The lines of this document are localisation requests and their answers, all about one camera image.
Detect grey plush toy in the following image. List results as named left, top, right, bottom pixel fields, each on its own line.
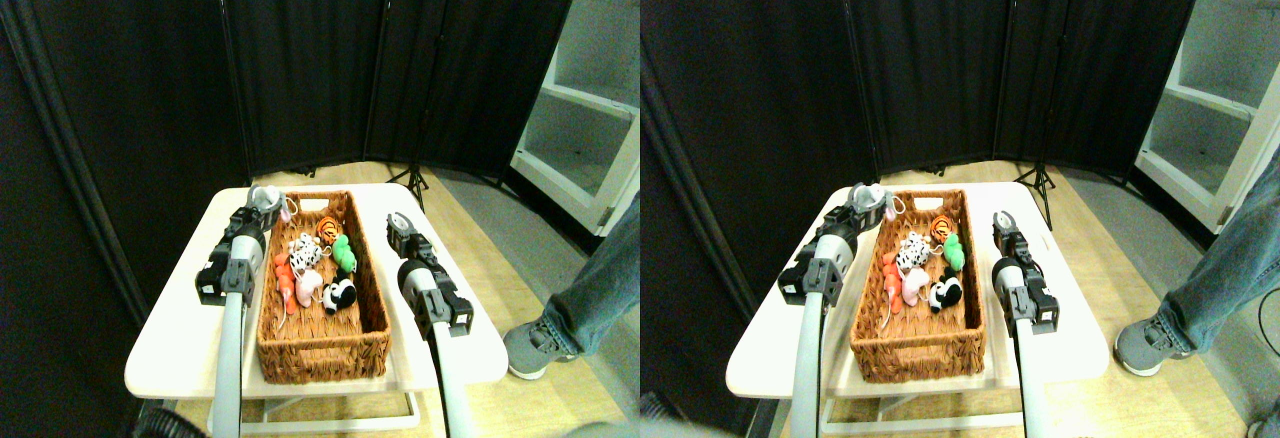
left=247, top=185, right=296, bottom=224
left=850, top=183, right=906, bottom=224

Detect black spotted white cow toy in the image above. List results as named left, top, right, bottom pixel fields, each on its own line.
left=895, top=233, right=933, bottom=274
left=288, top=234, right=326, bottom=275

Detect orange plush toy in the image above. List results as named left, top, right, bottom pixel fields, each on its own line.
left=880, top=251, right=907, bottom=331
left=273, top=252, right=300, bottom=331

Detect black and white panda toy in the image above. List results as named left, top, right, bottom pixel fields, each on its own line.
left=320, top=271, right=358, bottom=316
left=925, top=270, right=963, bottom=315

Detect pink plush toy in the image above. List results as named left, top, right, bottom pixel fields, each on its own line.
left=901, top=267, right=932, bottom=307
left=294, top=268, right=324, bottom=309

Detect black curtain stand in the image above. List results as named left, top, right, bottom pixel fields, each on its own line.
left=1014, top=36, right=1063, bottom=232
left=388, top=36, right=441, bottom=215

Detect white table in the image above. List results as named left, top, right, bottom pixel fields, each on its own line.
left=125, top=184, right=509, bottom=435
left=727, top=184, right=1109, bottom=435

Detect brown wicker basket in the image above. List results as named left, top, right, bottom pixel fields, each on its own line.
left=851, top=190, right=987, bottom=385
left=257, top=191, right=393, bottom=386

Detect person's legs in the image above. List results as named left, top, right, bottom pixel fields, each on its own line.
left=1113, top=153, right=1280, bottom=377
left=503, top=193, right=640, bottom=380

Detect white shelf unit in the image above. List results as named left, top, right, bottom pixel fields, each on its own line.
left=510, top=0, right=640, bottom=240
left=1135, top=0, right=1280, bottom=238

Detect black ribbed hose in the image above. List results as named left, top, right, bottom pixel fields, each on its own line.
left=135, top=408, right=206, bottom=438

